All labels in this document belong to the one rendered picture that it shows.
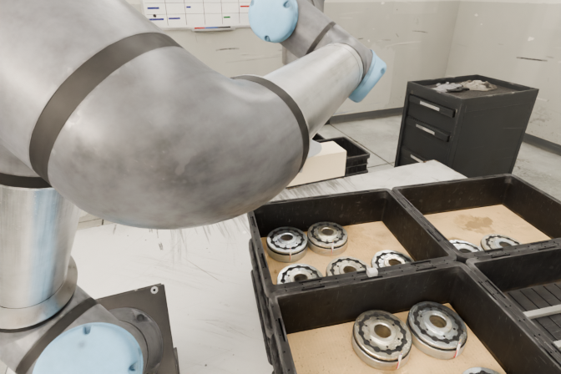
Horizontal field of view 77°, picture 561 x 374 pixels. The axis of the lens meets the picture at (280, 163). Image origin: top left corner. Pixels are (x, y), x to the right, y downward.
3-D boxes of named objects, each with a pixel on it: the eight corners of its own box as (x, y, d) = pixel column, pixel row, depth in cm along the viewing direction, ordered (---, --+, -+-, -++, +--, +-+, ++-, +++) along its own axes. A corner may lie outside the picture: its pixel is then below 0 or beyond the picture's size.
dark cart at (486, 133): (431, 234, 228) (462, 98, 188) (388, 199, 266) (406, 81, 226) (498, 214, 247) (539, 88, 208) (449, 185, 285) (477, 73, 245)
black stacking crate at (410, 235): (268, 336, 69) (267, 293, 64) (248, 241, 95) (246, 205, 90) (447, 301, 76) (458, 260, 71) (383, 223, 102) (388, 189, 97)
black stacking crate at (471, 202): (448, 301, 76) (460, 260, 71) (384, 223, 102) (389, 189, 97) (594, 273, 84) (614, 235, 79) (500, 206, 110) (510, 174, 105)
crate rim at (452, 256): (266, 301, 64) (266, 291, 63) (245, 211, 91) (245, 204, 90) (458, 268, 72) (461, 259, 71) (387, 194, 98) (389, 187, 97)
